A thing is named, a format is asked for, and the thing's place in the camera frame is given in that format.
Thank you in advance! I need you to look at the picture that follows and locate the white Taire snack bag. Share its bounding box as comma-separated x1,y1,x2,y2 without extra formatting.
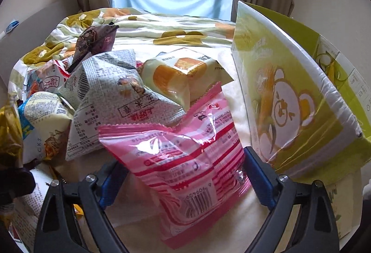
12,163,53,252

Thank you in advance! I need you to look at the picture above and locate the gold black snack bag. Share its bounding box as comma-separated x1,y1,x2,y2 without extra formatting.
0,94,23,170

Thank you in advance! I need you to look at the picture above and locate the blue white snack bag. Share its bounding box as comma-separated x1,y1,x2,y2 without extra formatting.
18,91,74,164

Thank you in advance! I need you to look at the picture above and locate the pink striped snack bag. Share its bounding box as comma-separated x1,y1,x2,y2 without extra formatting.
99,84,250,249

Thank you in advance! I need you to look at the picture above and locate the grey newsprint snack bag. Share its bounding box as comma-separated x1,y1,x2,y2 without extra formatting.
58,50,185,161

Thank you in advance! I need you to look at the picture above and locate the red white shrimp chip bag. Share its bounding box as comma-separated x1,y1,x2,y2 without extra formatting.
25,59,70,98

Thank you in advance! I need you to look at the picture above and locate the dark purple cartoon snack bag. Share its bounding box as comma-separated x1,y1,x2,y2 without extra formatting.
67,23,119,73

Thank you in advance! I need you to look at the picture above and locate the orange cake snack bag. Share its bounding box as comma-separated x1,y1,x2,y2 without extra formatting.
140,48,233,111

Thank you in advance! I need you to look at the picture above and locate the purple potato chip bag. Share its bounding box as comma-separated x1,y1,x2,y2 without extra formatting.
0,154,38,205

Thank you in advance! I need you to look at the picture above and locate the green cardboard box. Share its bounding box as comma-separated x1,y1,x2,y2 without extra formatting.
231,2,370,237

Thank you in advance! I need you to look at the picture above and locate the grey headboard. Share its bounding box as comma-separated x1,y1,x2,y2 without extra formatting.
0,0,81,87

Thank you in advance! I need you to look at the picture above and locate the blue white headboard item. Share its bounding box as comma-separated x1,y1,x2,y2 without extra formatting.
5,20,19,34

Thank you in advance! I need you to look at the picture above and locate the floral green striped duvet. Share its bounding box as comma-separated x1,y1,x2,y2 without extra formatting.
8,8,235,100

